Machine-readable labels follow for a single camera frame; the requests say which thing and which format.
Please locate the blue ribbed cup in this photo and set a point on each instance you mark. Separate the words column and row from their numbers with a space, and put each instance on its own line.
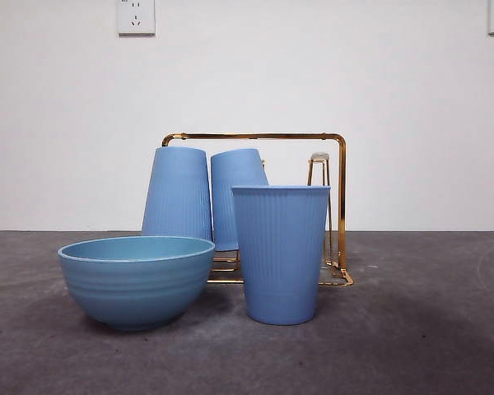
column 175, row 193
column 280, row 255
column 230, row 173

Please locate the light blue ridged bowl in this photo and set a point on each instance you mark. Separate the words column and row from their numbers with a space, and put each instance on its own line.
column 136, row 288

